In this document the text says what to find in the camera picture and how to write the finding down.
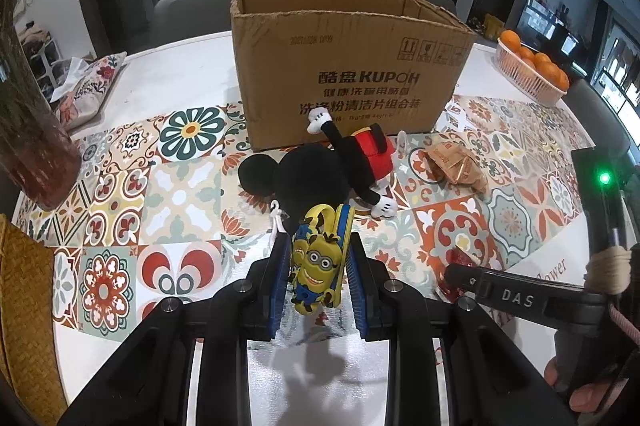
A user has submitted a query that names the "yellow minion toy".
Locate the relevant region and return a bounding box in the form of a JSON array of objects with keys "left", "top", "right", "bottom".
[{"left": 288, "top": 204, "right": 355, "bottom": 315}]

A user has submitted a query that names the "Mickey Mouse plush toy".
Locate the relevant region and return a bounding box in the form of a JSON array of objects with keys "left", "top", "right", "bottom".
[{"left": 238, "top": 107, "right": 398, "bottom": 232}]

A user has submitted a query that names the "person's right hand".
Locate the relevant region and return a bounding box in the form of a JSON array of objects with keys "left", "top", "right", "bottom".
[{"left": 543, "top": 356, "right": 614, "bottom": 414}]

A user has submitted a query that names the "woven wicker basket box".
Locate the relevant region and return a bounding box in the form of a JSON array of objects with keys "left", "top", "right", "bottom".
[{"left": 1, "top": 217, "right": 67, "bottom": 425}]

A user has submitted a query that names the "small red candy wrapper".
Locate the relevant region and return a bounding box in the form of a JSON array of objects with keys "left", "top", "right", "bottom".
[{"left": 437, "top": 246, "right": 477, "bottom": 303}]

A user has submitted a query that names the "patterned tile table runner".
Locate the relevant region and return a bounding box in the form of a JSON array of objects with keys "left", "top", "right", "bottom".
[{"left": 13, "top": 95, "right": 590, "bottom": 342}]

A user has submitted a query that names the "brown crinkled snack wrapper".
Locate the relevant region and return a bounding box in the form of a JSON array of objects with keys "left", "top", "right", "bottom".
[{"left": 426, "top": 142, "right": 488, "bottom": 195}]

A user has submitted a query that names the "glass vase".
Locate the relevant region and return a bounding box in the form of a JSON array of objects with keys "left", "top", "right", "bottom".
[{"left": 1, "top": 27, "right": 81, "bottom": 210}]

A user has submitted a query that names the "white fruit basket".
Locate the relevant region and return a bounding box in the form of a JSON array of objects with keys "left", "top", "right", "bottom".
[{"left": 495, "top": 41, "right": 566, "bottom": 107}]

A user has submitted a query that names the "orange fruits pile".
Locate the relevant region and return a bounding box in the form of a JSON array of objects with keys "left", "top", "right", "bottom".
[{"left": 499, "top": 30, "right": 570, "bottom": 92}]

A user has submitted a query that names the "floral fabric tissue pouch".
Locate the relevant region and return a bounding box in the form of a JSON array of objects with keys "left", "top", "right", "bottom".
[{"left": 51, "top": 52, "right": 127, "bottom": 132}]

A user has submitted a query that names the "brown cardboard box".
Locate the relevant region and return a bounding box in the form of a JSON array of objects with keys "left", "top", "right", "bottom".
[{"left": 230, "top": 0, "right": 475, "bottom": 151}]

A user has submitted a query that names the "white shoe rack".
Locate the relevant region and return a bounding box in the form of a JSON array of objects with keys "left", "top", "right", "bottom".
[{"left": 23, "top": 34, "right": 68, "bottom": 102}]

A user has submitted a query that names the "grey chair back left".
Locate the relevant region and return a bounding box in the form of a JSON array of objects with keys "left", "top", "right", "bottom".
[{"left": 150, "top": 0, "right": 231, "bottom": 46}]

